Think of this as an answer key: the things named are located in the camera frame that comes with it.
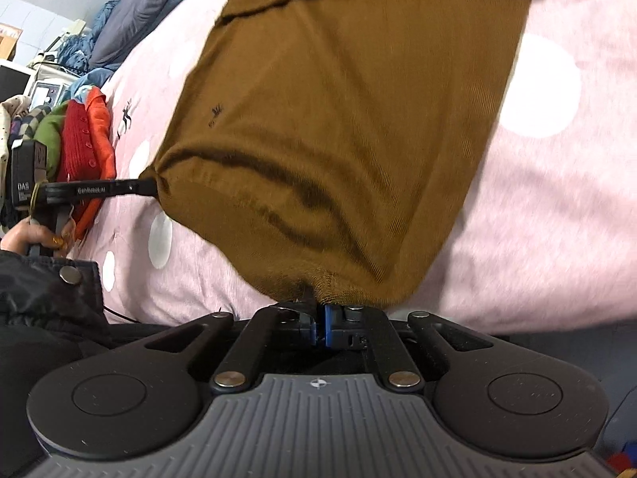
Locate person's left hand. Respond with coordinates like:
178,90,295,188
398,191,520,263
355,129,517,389
0,216,77,258

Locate cardboard box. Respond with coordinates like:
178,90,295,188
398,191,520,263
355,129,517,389
0,22,24,61

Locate crumpled blue bed cover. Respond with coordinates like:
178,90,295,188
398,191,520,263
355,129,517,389
56,0,121,76

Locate red knit cardigan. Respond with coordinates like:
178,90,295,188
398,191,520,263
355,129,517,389
54,100,101,183

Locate black cable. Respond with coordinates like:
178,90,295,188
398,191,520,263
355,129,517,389
101,304,146,325

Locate massage bed with blue skirt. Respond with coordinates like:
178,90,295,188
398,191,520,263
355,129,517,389
86,0,222,71

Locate brown knit sweater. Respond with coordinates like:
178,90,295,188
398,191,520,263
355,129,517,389
138,0,541,310

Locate orange garment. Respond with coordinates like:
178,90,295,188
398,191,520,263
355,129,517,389
74,86,118,241

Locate pink polka dot bed sheet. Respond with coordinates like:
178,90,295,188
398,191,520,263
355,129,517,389
67,0,637,339

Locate checkered cloth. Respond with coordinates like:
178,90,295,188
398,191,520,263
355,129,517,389
0,94,53,161

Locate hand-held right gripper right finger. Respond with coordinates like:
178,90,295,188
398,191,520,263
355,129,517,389
322,303,504,392

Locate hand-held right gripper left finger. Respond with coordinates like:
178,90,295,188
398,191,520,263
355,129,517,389
133,303,318,393

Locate green knit garment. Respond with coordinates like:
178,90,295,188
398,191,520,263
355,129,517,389
34,102,71,181

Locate white beauty machine with screen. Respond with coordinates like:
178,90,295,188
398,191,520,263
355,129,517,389
0,49,69,111

